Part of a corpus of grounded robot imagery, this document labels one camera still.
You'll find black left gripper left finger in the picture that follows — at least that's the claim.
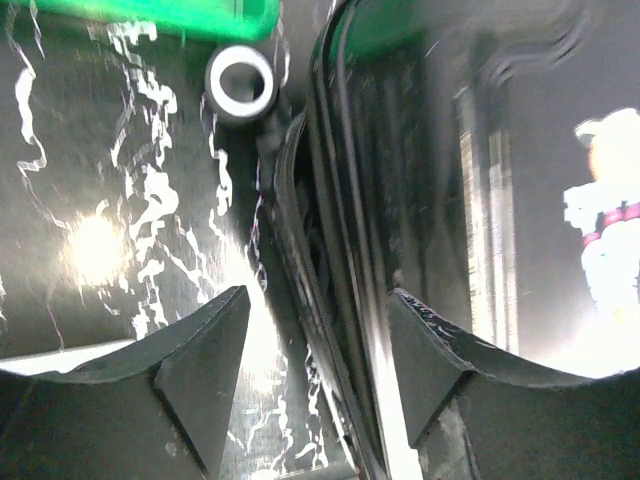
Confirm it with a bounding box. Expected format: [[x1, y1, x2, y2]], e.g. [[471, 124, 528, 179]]
[[1, 286, 250, 479]]

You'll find space astronaut hard-shell suitcase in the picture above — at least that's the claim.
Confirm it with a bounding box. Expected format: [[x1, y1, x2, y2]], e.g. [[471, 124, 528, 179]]
[[204, 0, 640, 480]]

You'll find green plastic tray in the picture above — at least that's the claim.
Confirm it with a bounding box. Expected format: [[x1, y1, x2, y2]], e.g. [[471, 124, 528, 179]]
[[35, 0, 280, 42]]

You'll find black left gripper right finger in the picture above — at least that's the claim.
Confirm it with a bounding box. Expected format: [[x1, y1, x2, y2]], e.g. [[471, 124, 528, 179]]
[[387, 288, 639, 479]]

